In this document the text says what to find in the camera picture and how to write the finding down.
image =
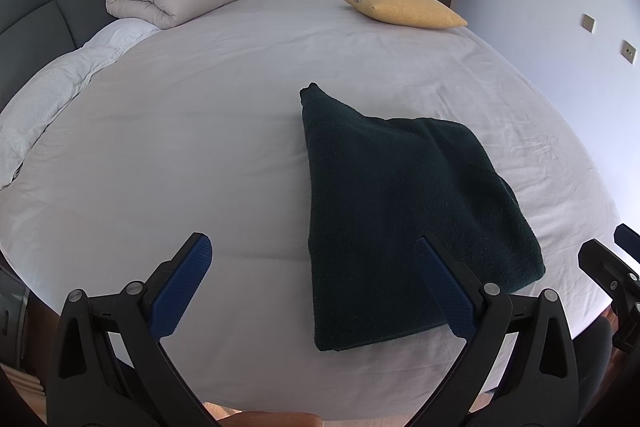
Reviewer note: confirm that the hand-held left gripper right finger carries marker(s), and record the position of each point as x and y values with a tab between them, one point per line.
445	287

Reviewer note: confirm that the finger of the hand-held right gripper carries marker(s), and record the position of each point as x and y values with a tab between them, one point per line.
629	238
605	264

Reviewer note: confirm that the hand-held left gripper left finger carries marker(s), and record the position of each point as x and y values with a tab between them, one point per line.
182	277

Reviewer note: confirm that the dark green sweater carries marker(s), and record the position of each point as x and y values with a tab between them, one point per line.
390	207

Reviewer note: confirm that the bed with white sheet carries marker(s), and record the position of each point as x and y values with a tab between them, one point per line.
200	132

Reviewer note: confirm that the white pillow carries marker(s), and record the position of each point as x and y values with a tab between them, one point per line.
55	92

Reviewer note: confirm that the yellow pillow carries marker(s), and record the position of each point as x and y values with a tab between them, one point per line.
405	9

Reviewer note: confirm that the grey padded headboard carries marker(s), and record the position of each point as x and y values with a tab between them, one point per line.
35	7

